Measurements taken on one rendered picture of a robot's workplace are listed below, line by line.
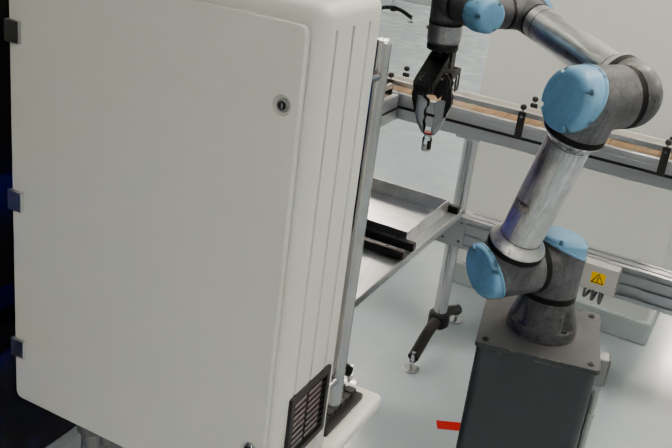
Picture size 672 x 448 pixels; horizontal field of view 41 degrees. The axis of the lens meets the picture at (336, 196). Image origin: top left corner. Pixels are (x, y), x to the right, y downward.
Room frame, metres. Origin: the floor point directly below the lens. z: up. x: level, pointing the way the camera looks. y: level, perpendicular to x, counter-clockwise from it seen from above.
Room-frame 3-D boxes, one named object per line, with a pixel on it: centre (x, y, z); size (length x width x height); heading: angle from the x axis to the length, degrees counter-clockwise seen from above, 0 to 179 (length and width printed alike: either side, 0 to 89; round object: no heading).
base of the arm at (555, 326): (1.73, -0.48, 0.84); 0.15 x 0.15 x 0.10
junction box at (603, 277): (2.66, -0.89, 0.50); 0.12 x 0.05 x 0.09; 64
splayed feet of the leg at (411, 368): (2.94, -0.44, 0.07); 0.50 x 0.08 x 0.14; 154
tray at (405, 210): (2.06, -0.08, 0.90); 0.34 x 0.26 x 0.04; 64
